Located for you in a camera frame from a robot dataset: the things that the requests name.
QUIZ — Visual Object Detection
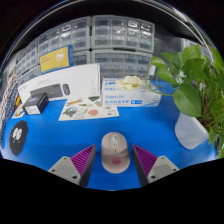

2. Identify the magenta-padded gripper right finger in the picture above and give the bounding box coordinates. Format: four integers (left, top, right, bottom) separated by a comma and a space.
131, 144, 181, 188

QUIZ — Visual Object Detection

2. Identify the red blue checkered cloth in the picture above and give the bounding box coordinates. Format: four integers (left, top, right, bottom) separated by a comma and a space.
0, 75, 18, 118

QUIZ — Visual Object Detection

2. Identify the small black cardboard box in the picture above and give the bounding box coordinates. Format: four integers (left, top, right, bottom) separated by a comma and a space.
22, 92, 50, 115

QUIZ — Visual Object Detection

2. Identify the cream disposable glove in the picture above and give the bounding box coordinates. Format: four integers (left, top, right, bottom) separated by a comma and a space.
115, 75, 144, 91

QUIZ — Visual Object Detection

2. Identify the green leafy potted plant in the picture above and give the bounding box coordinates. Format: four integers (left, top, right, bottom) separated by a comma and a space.
146, 43, 224, 159

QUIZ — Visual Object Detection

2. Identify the yellow and blue box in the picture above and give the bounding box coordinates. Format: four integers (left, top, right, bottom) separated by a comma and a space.
39, 44, 75, 75

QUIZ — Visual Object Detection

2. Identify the white keyboard packaging box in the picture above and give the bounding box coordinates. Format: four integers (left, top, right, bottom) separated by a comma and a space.
17, 63, 102, 104

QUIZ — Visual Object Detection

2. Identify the white blue glove box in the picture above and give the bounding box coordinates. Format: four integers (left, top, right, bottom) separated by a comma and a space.
101, 77, 162, 108

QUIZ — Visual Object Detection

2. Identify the white plant pot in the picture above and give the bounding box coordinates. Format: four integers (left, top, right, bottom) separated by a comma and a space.
174, 112, 210, 150

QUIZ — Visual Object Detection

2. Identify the pink beige computer mouse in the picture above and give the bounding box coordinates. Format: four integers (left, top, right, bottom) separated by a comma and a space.
100, 131, 131, 175

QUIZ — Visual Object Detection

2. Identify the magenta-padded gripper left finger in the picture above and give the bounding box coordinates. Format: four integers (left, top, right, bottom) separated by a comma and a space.
47, 144, 98, 188

